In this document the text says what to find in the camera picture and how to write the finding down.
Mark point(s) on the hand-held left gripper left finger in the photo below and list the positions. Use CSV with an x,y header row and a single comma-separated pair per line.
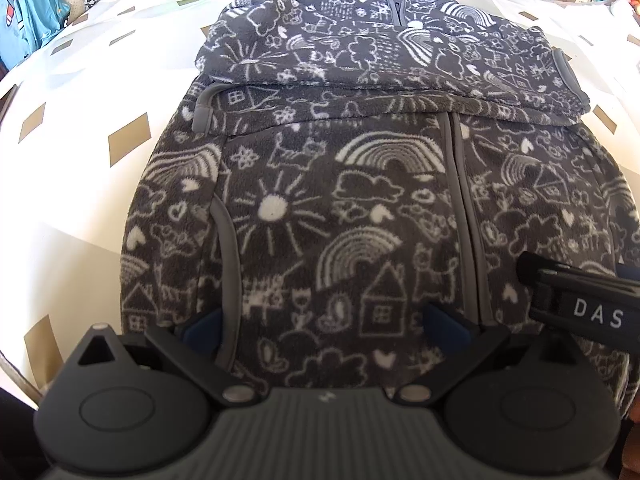
x,y
202,332

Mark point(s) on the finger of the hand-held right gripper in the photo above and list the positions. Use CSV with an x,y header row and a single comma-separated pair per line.
x,y
537,267

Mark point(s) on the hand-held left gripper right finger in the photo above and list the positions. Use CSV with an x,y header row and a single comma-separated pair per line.
x,y
447,330

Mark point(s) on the grey doodle print fleece jacket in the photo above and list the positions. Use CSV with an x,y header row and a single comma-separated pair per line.
x,y
360,185

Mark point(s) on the blue printed garment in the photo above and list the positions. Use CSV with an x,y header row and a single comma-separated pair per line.
x,y
30,15

